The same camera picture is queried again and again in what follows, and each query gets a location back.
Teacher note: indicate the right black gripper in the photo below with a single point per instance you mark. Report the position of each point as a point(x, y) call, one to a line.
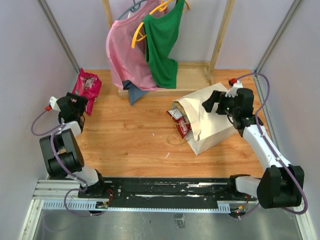
point(216, 97)

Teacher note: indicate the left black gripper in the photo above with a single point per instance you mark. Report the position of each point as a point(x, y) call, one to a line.
point(81, 102)

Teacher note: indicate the beige paper bag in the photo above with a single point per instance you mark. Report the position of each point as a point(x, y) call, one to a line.
point(206, 129)

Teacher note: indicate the pink REAL snack bag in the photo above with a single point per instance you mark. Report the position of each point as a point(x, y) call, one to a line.
point(87, 85)

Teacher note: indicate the red Chulpi snack bag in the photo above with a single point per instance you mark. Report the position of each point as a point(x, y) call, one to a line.
point(181, 122)

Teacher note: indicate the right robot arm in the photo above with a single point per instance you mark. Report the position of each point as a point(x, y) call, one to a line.
point(281, 185)

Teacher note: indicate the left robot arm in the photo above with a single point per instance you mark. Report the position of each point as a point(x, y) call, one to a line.
point(61, 153)

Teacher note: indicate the wooden clothes rack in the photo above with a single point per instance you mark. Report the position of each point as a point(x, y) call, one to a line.
point(195, 75)

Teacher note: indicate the blue cloth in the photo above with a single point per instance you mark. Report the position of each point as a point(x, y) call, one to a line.
point(134, 93)

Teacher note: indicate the pink mesh shirt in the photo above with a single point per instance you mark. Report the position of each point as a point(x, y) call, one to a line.
point(127, 63)

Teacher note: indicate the green tank top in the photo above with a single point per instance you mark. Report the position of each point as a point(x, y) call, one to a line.
point(161, 36)

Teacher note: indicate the grey-blue clothes hanger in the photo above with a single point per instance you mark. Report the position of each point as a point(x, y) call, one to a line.
point(133, 8)

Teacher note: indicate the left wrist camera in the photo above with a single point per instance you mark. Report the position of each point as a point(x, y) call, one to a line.
point(53, 104)

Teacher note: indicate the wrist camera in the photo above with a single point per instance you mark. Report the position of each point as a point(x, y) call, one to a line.
point(53, 104)
point(234, 84)

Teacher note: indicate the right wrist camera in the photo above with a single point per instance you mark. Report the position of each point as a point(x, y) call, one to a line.
point(234, 84)

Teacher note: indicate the grey cable duct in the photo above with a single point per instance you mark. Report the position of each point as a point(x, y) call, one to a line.
point(102, 206)

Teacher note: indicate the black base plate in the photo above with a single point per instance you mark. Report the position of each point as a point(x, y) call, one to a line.
point(168, 191)

